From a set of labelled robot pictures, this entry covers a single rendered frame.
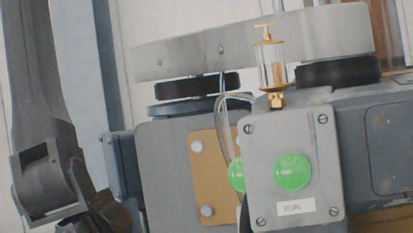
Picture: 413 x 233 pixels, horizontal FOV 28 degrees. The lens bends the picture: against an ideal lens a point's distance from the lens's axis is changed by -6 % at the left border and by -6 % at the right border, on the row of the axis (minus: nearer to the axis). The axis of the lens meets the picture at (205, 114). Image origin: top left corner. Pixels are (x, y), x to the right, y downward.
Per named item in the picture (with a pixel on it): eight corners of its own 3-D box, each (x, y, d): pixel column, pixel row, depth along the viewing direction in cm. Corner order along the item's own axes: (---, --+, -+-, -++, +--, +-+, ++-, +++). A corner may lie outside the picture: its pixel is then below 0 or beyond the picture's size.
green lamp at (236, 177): (228, 197, 68) (222, 160, 68) (233, 191, 71) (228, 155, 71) (259, 193, 68) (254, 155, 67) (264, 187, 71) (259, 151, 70)
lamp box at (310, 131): (251, 233, 67) (235, 119, 67) (257, 222, 72) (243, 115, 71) (345, 220, 66) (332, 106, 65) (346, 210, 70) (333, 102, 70)
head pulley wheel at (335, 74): (293, 94, 82) (290, 67, 82) (299, 88, 91) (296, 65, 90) (384, 81, 80) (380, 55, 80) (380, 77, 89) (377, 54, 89)
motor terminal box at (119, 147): (122, 221, 114) (108, 134, 113) (109, 211, 124) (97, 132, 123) (181, 210, 116) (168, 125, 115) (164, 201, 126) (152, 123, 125)
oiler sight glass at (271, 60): (258, 87, 73) (252, 46, 73) (261, 86, 76) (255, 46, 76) (287, 83, 73) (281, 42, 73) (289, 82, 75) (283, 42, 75)
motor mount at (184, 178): (149, 246, 113) (129, 124, 112) (160, 236, 119) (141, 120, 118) (363, 220, 108) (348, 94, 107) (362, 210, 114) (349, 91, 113)
